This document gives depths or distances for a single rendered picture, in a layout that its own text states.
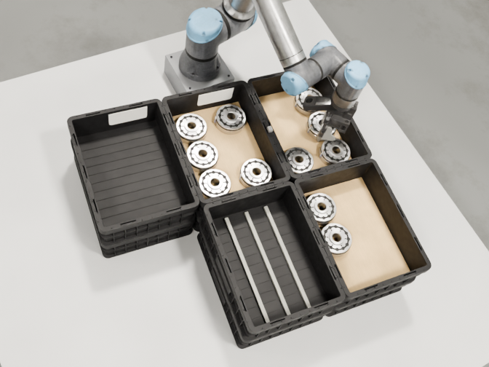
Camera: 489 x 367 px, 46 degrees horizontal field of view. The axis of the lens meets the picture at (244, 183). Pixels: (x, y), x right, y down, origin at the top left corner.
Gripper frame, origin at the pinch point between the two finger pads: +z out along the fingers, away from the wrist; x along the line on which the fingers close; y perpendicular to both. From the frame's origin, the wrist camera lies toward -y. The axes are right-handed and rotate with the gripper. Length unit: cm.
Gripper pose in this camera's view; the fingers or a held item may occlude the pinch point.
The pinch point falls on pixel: (319, 132)
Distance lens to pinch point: 200.7
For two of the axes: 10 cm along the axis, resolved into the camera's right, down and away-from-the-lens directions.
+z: -1.7, 4.6, 8.7
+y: 9.4, 3.3, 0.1
